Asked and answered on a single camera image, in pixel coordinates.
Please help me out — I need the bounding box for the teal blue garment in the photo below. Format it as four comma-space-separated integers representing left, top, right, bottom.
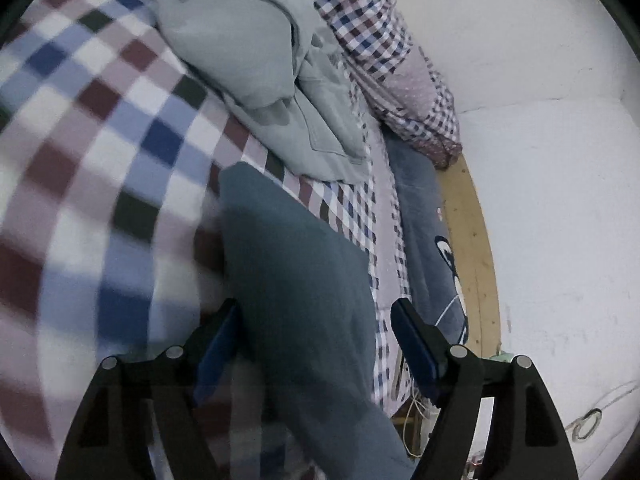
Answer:
219, 162, 414, 479

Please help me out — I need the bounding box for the dark blue cartoon blanket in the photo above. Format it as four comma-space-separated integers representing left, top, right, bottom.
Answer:
385, 134, 469, 344

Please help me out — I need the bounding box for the large-check plaid bed sheet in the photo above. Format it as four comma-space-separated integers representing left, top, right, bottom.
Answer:
1, 0, 376, 479

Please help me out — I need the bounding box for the light grey green garment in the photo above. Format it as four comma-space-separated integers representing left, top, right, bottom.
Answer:
155, 0, 369, 184

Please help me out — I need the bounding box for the small-check patchwork quilt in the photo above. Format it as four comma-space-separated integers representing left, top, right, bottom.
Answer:
314, 0, 462, 169

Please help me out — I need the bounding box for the white wire loop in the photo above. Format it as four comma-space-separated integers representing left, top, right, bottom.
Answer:
564, 378, 640, 443

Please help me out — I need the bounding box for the wooden bed frame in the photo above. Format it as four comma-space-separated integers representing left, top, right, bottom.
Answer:
438, 158, 501, 358

